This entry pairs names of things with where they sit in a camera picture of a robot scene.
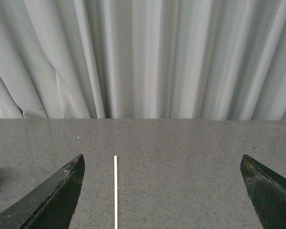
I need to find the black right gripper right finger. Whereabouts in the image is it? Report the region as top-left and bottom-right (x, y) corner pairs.
(240, 155), (286, 229)

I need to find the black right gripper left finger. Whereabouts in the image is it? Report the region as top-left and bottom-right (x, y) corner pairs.
(0, 154), (85, 229)

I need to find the white chopstick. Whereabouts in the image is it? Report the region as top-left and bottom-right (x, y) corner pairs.
(114, 156), (118, 229)

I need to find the white curtain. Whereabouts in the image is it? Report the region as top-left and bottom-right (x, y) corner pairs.
(0, 0), (286, 120)

